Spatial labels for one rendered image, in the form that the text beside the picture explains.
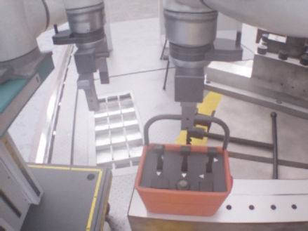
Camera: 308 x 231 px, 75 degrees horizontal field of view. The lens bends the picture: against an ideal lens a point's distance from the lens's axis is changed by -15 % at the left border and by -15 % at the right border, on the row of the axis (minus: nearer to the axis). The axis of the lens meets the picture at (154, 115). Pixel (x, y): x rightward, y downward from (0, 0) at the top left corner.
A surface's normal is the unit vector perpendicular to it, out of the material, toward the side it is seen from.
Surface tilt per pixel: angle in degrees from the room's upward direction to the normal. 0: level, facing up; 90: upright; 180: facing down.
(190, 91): 90
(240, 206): 0
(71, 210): 0
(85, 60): 90
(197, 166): 0
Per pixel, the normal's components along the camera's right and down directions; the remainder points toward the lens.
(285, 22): -0.49, 0.87
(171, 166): -0.04, -0.79
